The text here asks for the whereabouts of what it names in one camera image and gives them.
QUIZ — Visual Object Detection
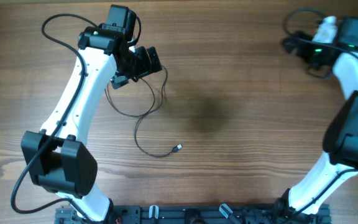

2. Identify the thick black cable bundle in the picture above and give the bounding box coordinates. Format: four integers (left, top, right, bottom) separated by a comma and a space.
104, 65, 183, 159

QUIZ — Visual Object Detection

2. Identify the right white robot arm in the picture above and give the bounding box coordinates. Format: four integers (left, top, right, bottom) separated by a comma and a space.
282, 12, 358, 215

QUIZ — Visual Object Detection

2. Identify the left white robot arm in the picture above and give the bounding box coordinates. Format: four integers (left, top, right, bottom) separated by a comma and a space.
21, 5, 162, 223

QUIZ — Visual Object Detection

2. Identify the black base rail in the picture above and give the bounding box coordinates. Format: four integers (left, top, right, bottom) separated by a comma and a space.
54, 204, 332, 224

